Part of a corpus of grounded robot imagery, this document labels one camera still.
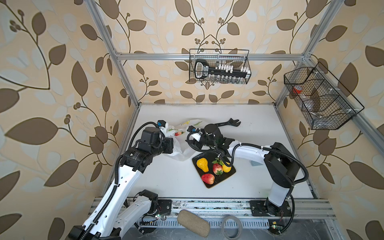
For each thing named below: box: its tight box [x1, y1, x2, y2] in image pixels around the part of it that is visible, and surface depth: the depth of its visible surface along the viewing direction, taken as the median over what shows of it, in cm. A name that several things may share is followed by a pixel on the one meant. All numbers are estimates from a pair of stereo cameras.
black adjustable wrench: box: [214, 118, 241, 127], surface depth 110 cm
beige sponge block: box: [177, 209, 211, 238], surface depth 69 cm
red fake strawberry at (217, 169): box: [212, 163, 224, 175], surface depth 84 cm
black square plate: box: [192, 152, 236, 189], surface depth 86 cm
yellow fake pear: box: [196, 157, 209, 173], surface depth 86 cm
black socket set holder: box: [194, 59, 252, 80], surface depth 84 cm
